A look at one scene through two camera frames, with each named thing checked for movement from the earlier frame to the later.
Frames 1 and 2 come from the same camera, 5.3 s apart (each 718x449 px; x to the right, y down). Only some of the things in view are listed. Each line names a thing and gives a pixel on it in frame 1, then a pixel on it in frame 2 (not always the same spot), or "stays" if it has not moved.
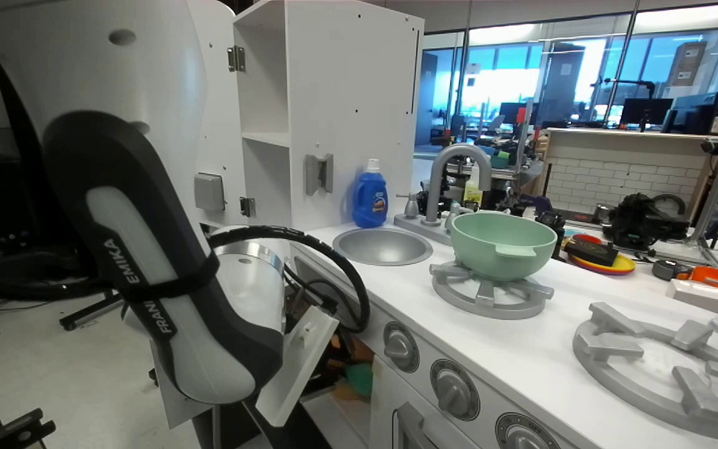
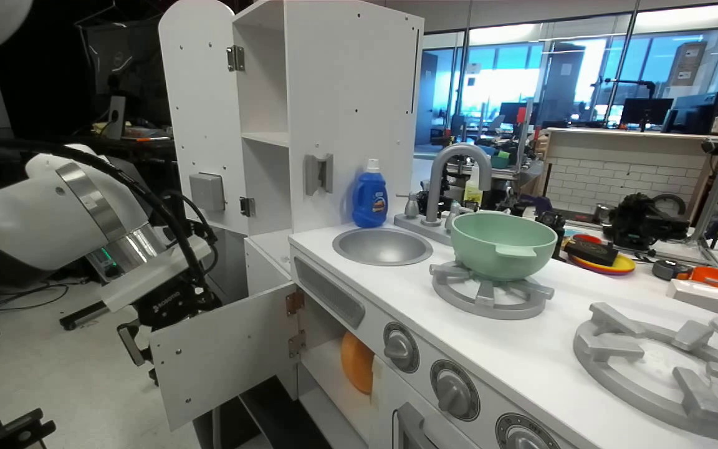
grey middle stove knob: (457, 393) stays
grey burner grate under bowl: (476, 296) stays
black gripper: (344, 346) to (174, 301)
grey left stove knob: (400, 344) stays
